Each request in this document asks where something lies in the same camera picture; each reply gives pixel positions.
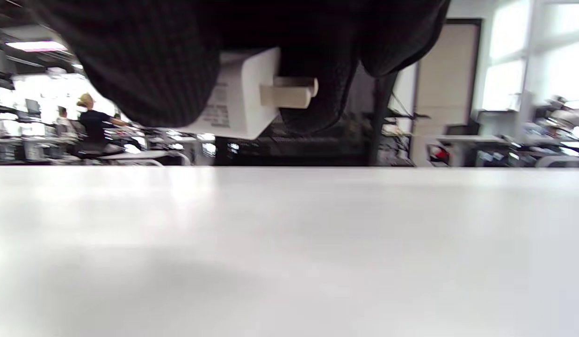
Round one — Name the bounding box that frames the person's right hand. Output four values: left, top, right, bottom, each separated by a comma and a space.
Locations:
22, 0, 452, 137

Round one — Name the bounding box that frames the white charger head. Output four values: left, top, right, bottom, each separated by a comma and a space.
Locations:
164, 47, 319, 140

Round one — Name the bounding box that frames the black mesh office chair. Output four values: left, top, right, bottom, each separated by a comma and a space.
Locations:
214, 63, 398, 167

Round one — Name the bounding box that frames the beige door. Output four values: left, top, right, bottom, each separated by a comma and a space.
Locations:
410, 18, 483, 165

